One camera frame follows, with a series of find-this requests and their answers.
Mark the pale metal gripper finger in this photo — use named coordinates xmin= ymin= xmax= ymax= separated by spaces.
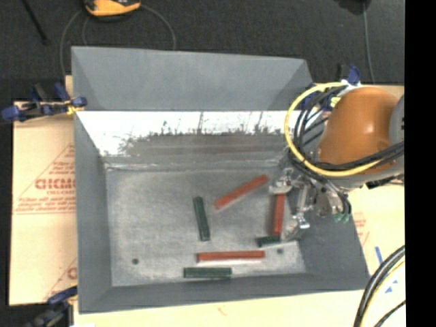
xmin=289 ymin=213 xmax=311 ymax=231
xmin=269 ymin=178 xmax=294 ymax=196

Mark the red-brown flat block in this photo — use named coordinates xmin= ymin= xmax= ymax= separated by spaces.
xmin=270 ymin=193 xmax=286 ymax=237
xmin=213 ymin=174 xmax=269 ymax=212
xmin=196 ymin=250 xmax=266 ymax=263

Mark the dark green flat block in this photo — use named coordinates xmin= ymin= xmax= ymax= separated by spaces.
xmin=191 ymin=196 xmax=211 ymax=242
xmin=183 ymin=266 xmax=234 ymax=280
xmin=255 ymin=235 xmax=282 ymax=249

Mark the grey metal bin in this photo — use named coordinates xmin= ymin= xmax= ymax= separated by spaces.
xmin=70 ymin=46 xmax=371 ymax=313

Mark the brown cardboard board red print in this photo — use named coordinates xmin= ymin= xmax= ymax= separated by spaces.
xmin=8 ymin=111 xmax=80 ymax=307

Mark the black cylinder on white bracket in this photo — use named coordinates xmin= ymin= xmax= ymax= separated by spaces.
xmin=364 ymin=178 xmax=392 ymax=189

